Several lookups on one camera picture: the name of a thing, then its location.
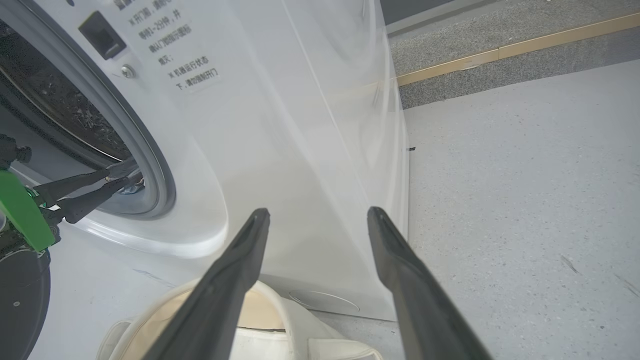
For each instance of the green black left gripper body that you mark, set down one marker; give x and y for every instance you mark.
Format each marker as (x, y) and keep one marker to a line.
(22, 215)

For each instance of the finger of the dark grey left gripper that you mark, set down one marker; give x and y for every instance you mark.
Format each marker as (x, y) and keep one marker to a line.
(70, 185)
(87, 202)

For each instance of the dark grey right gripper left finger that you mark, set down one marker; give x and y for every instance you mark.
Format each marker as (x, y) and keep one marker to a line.
(225, 280)

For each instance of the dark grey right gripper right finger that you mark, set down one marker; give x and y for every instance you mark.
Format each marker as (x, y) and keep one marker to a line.
(415, 295)

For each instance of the light blue denim garment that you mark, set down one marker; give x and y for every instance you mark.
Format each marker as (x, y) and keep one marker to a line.
(133, 189)

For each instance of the cream fabric laundry basket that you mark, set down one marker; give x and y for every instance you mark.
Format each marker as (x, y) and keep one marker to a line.
(325, 345)

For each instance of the white front-load washing machine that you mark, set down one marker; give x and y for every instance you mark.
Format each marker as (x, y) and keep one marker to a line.
(300, 150)

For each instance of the black door latch socket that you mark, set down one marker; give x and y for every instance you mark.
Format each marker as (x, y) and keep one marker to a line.
(102, 36)

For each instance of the silver screw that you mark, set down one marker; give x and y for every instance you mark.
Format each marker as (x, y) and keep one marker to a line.
(128, 71)

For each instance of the gold floor trim strip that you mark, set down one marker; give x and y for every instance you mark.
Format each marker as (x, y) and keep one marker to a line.
(550, 42)

